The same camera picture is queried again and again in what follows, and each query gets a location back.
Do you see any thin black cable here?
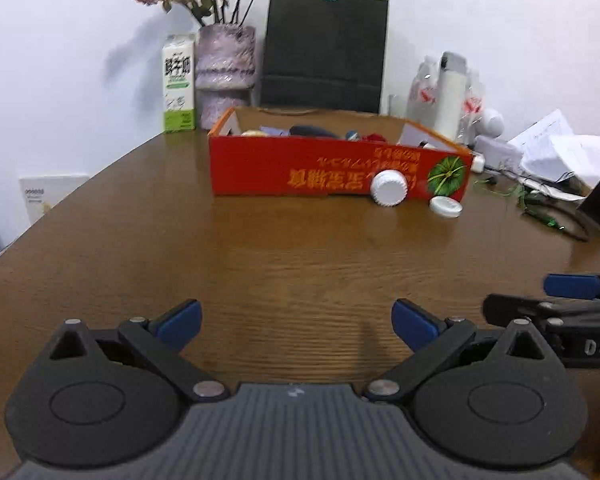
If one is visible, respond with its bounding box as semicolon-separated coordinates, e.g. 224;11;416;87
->
472;174;592;242

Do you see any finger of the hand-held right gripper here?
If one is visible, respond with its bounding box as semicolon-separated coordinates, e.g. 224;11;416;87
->
482;293;600;335
543;271;600;302

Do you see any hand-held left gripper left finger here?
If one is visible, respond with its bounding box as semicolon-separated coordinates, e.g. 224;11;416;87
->
47;299;231;403

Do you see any white ribbed bottle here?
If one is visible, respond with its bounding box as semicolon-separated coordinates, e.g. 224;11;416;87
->
370;170;409;207

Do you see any white bottle cap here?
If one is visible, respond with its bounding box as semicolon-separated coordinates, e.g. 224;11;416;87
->
428;196;464;219

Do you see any small white box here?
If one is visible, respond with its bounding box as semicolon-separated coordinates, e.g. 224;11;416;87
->
472;135;524;174

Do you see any pile of white papers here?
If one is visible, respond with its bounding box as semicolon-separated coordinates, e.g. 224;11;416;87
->
507;108;600;197

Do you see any white carton box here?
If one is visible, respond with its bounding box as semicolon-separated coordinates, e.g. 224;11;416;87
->
18;174;91;224

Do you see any white round gadget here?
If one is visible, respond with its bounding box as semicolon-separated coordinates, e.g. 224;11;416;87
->
475;108;506;137

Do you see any red cardboard box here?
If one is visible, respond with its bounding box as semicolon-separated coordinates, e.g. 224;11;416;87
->
208;106;475;202

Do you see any purple glass vase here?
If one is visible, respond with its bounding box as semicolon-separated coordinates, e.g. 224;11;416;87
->
195;24;257;131

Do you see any white green milk carton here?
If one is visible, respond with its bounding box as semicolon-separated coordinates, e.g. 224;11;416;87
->
161;33;197;134

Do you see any navy zip case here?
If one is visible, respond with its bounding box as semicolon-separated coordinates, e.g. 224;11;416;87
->
289;124;339;139

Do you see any brown wooden desk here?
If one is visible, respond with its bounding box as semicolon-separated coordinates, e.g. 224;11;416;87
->
0;105;600;480

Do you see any clear plastic bag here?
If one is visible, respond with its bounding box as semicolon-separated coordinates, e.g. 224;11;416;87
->
406;57;487;144

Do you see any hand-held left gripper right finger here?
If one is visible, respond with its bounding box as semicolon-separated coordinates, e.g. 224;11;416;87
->
362;297;555;403

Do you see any black paper bag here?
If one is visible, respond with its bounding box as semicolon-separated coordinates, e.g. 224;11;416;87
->
259;0;390;115

